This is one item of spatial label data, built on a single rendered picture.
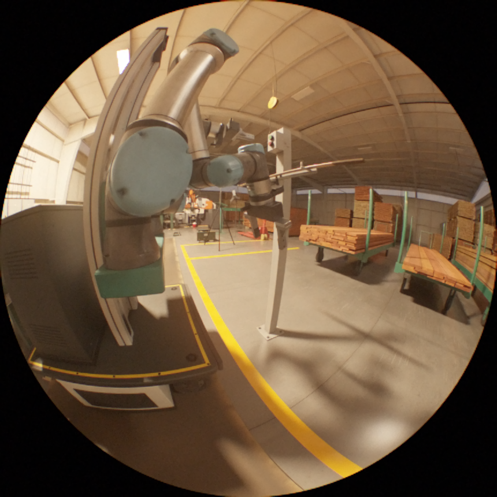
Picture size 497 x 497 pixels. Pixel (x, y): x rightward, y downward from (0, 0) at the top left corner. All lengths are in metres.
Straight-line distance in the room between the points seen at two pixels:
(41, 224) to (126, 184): 0.37
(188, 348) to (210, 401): 0.34
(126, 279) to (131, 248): 0.06
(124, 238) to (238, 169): 0.28
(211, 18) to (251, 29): 1.28
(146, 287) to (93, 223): 0.28
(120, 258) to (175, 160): 0.21
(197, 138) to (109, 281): 0.41
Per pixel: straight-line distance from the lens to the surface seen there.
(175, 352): 0.61
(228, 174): 0.34
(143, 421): 0.88
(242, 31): 6.76
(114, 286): 0.36
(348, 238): 2.04
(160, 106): 0.29
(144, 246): 0.36
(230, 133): 0.75
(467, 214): 10.06
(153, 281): 0.34
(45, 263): 0.53
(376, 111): 11.20
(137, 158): 0.20
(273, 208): 0.44
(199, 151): 0.46
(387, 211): 9.60
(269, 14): 6.55
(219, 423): 0.80
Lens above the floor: 0.79
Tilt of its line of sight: 13 degrees down
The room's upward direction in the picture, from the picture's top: 2 degrees clockwise
